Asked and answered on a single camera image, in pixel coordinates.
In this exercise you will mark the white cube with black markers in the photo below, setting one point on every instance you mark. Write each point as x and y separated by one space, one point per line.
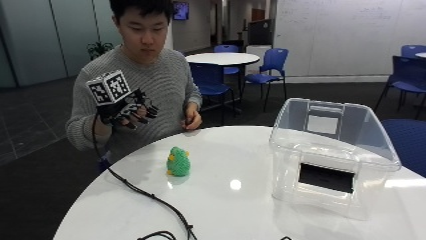
108 88

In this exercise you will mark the the person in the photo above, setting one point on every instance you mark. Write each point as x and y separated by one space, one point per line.
146 76

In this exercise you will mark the green crocheted toy bird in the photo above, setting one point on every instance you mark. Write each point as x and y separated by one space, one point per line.
178 162

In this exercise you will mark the blue chair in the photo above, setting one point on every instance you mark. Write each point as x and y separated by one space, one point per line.
406 80
210 81
267 71
226 55
412 50

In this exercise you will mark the green potted plant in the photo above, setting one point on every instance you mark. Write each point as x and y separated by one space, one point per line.
98 49

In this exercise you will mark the round white table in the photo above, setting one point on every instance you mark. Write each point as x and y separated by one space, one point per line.
222 59

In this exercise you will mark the clear plastic storage bin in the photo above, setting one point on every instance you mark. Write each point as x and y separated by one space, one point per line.
330 156

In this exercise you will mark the wall screen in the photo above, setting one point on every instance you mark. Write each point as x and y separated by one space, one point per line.
179 10

